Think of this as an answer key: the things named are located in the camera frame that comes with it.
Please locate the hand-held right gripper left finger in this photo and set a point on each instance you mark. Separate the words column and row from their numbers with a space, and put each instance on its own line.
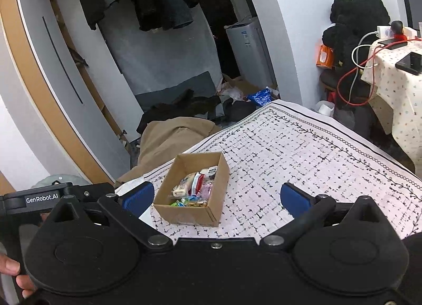
column 138, row 197

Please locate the clear pink candy packet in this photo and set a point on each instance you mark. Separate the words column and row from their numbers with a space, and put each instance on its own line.
column 206, row 191

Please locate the grid-print white tablecloth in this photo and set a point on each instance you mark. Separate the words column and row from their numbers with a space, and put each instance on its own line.
column 296, row 146

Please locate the cardboard box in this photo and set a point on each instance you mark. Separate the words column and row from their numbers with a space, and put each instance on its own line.
column 184, row 216

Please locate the black clothes pile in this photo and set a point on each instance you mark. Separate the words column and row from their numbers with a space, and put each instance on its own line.
column 184, row 107

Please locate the black garment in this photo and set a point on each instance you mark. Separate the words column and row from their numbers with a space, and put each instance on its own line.
column 240, row 112

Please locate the black phone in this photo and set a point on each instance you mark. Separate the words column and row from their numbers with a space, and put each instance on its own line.
column 394, row 44

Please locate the tan blanket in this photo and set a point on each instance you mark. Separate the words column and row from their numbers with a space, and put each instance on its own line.
column 171, row 136

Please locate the black tablet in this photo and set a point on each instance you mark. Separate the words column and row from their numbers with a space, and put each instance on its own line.
column 410, row 62

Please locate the orange tissue box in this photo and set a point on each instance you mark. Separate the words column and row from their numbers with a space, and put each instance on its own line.
column 323, row 57

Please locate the blue snack packet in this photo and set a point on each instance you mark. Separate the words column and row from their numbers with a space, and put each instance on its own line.
column 189, row 198

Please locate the orange biscuit packet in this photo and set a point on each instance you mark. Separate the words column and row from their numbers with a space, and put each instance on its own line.
column 197, row 203

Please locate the floral tablecloth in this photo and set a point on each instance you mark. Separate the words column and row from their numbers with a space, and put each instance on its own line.
column 402, row 100

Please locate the dark grey mat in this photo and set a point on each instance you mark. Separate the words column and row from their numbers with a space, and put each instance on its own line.
column 178, row 89

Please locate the person's left hand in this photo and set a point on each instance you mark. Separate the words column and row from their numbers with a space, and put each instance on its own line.
column 10, row 265

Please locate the red black figurine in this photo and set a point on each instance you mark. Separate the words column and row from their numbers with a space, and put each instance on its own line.
column 397, row 26

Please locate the black white snack packet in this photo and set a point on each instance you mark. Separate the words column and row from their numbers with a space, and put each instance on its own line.
column 211, row 171

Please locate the white plastic bag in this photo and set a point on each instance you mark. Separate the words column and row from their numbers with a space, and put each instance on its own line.
column 234, row 92

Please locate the long cream wafer packet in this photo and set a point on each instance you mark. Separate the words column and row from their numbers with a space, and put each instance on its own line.
column 184, row 186

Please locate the white wardrobe door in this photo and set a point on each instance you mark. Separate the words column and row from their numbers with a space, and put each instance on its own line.
column 39, row 77

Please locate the white plastic bucket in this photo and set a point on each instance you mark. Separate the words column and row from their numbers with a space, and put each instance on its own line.
column 324, row 108

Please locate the white refrigerator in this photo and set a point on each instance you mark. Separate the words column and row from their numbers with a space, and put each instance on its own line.
column 250, row 54

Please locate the white hanging sheet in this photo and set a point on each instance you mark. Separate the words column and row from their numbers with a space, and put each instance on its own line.
column 158, row 51

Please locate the flattened cardboard sheet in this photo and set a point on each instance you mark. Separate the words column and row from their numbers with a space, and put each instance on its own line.
column 245, row 85

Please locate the blue foil bag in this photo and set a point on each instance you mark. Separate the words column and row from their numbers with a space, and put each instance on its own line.
column 260, row 96

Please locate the red snack bar packet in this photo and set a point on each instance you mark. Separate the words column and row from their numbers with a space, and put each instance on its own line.
column 197, row 183

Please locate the white power strip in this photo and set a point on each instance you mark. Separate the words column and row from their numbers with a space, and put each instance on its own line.
column 384, row 32

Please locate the dark chair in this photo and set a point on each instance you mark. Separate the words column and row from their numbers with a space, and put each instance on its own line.
column 329, row 80

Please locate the bright green snack packet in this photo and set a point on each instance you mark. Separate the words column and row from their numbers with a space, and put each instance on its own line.
column 176, row 202

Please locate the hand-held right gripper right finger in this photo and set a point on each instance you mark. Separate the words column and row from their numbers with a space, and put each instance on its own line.
column 295, row 199

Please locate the black fluffy coat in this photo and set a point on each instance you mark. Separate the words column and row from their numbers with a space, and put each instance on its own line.
column 356, row 18

